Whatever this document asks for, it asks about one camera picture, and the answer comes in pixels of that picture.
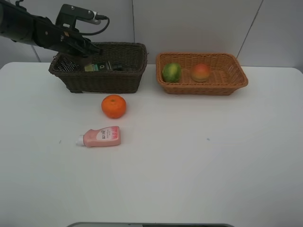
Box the red yellow peach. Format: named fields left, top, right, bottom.
left=191, top=63, right=211, bottom=82

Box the orange mandarin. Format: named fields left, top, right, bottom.
left=101, top=95, right=127, bottom=119

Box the dark green pump bottle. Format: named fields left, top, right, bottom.
left=84, top=61, right=123, bottom=72

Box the dark brown wicker basket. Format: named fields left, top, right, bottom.
left=49, top=42, right=148, bottom=94

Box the translucent purple plastic cup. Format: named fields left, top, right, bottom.
left=59, top=53, right=93, bottom=71

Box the green mango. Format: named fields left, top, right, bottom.
left=162, top=63, right=181, bottom=83

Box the orange wicker basket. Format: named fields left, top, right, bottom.
left=156, top=52, right=248, bottom=96

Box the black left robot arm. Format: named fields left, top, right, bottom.
left=0, top=0, right=109, bottom=58

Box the pink bottle white cap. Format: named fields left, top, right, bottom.
left=76, top=126, right=121, bottom=148

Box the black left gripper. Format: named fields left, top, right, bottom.
left=32, top=16, right=102, bottom=57

